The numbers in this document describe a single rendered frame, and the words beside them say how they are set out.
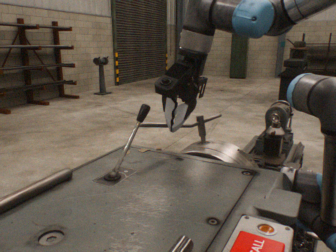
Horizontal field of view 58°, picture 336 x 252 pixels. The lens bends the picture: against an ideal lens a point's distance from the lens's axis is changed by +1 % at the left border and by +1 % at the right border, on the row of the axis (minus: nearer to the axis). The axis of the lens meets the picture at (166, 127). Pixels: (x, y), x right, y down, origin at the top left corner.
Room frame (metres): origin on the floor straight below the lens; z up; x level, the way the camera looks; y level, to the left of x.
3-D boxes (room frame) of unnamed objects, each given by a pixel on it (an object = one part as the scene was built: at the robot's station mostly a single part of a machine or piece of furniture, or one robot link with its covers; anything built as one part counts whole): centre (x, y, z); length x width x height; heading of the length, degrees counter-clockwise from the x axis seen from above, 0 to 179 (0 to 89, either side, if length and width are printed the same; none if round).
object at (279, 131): (1.34, -0.50, 1.13); 0.08 x 0.08 x 0.03
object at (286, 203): (0.48, -0.19, 1.24); 0.09 x 0.08 x 0.03; 151
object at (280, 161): (1.32, -0.49, 0.99); 0.20 x 0.10 x 0.05; 151
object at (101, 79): (9.42, 1.99, 0.57); 0.47 x 0.37 x 1.14; 153
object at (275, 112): (1.89, -0.71, 1.01); 0.30 x 0.20 x 0.29; 151
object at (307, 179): (0.90, -0.47, 1.08); 0.11 x 0.08 x 0.09; 60
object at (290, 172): (0.93, -0.41, 1.09); 0.08 x 0.05 x 0.08; 150
